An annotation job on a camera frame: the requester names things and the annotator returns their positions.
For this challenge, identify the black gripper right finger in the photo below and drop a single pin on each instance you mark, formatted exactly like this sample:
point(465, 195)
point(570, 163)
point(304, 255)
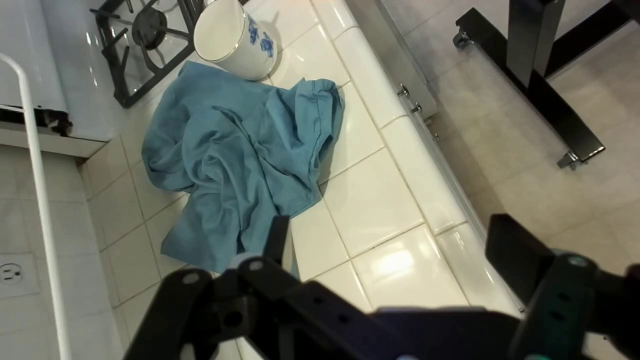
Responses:
point(573, 307)

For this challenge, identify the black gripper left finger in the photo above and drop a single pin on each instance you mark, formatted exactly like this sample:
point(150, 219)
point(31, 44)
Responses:
point(200, 313)

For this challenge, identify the metal cabinet knob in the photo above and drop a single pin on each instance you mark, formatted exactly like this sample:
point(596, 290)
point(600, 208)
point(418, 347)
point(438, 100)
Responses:
point(402, 91)
point(414, 109)

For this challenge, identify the white lower cabinet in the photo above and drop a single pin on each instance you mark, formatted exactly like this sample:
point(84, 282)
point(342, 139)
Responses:
point(413, 100)

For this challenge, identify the blue cloth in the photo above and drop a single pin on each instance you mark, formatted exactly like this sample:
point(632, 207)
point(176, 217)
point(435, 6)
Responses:
point(233, 152)

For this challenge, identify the black robot stand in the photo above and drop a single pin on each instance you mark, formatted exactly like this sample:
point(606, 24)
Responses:
point(541, 72)

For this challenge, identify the black stove grate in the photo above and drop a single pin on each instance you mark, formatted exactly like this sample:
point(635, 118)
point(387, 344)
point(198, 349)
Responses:
point(133, 66)

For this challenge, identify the white mug with blue print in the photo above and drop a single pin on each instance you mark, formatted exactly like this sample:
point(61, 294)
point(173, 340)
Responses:
point(231, 41)

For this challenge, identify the dark round burner cap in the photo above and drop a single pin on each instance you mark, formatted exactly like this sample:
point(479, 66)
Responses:
point(149, 27)

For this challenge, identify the white gas stove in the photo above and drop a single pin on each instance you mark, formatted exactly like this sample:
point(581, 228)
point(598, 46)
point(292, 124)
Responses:
point(40, 66)

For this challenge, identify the white wall outlet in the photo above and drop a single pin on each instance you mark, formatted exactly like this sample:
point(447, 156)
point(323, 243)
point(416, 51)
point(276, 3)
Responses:
point(15, 275)

